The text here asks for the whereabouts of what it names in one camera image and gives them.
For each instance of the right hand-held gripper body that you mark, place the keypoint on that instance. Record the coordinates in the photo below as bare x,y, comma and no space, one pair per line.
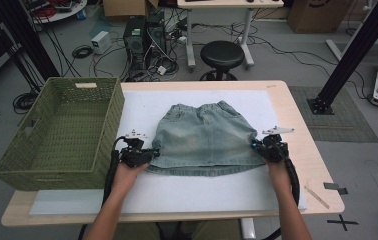
275,150

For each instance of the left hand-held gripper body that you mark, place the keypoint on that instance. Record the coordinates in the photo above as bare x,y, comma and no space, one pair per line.
135,156

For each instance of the light blue denim shorts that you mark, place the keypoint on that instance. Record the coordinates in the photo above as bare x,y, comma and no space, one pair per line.
207,140

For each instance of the green woven basket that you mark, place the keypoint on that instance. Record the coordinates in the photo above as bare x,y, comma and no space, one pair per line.
63,140

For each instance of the person's left hand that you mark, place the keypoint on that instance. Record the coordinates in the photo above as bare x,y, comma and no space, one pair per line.
127,178

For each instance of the person's right hand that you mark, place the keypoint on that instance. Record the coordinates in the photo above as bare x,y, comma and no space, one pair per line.
280,176

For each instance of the white foam mat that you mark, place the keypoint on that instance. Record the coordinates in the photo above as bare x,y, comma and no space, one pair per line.
193,193

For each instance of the thin wooden stick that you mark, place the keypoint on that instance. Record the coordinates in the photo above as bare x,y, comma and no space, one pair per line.
317,197

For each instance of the black tape strip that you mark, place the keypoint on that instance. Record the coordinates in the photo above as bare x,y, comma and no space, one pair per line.
335,187

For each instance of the grey floor mat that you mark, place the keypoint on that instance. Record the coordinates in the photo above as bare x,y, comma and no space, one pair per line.
343,130

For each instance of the white power adapter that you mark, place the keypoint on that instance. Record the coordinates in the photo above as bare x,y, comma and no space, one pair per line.
161,70

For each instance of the person's legs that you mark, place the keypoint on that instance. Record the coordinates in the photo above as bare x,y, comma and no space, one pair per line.
217,231

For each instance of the black round stool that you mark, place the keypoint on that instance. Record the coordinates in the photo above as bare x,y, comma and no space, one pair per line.
222,55

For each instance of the black tape cross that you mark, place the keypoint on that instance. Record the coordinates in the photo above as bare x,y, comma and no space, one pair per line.
342,222

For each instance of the black computer tower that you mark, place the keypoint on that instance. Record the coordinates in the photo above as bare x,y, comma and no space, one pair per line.
133,43

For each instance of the dark computer tower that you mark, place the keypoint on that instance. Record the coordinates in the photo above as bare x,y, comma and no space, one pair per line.
157,33

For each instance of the small white box device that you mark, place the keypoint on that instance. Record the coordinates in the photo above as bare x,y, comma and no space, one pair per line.
101,41

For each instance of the large cardboard box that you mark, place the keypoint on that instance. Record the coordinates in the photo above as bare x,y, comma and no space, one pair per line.
320,15

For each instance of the white desk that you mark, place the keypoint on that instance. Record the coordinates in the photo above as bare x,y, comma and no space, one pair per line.
230,3

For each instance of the small cardboard box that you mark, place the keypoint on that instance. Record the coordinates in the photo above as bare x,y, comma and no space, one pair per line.
127,7

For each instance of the round white table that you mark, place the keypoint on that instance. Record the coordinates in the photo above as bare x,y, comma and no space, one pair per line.
67,15

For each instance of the black frame post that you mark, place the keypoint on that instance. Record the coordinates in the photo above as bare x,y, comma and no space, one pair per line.
33,46
353,53

